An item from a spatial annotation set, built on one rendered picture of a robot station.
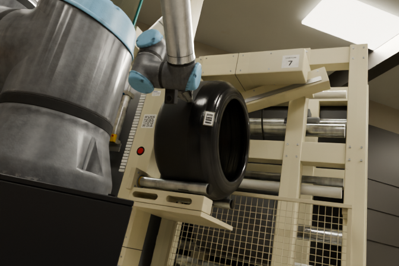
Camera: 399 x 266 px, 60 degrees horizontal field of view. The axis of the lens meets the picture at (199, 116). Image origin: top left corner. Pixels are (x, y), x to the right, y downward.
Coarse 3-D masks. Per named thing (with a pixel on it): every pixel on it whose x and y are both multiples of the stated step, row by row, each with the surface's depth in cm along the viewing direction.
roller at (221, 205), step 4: (212, 200) 164; (216, 200) 163; (220, 200) 162; (224, 200) 162; (228, 200) 161; (232, 200) 161; (212, 204) 164; (216, 204) 163; (220, 204) 162; (224, 204) 161; (228, 204) 160; (232, 204) 160; (232, 208) 161
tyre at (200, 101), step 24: (216, 96) 145; (240, 96) 167; (168, 120) 145; (192, 120) 139; (216, 120) 141; (240, 120) 183; (168, 144) 143; (192, 144) 138; (216, 144) 141; (240, 144) 185; (168, 168) 145; (192, 168) 140; (216, 168) 142; (240, 168) 171; (216, 192) 148
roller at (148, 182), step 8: (144, 184) 150; (152, 184) 149; (160, 184) 147; (168, 184) 145; (176, 184) 143; (184, 184) 142; (192, 184) 140; (200, 184) 139; (208, 184) 138; (192, 192) 141; (200, 192) 138; (208, 192) 137
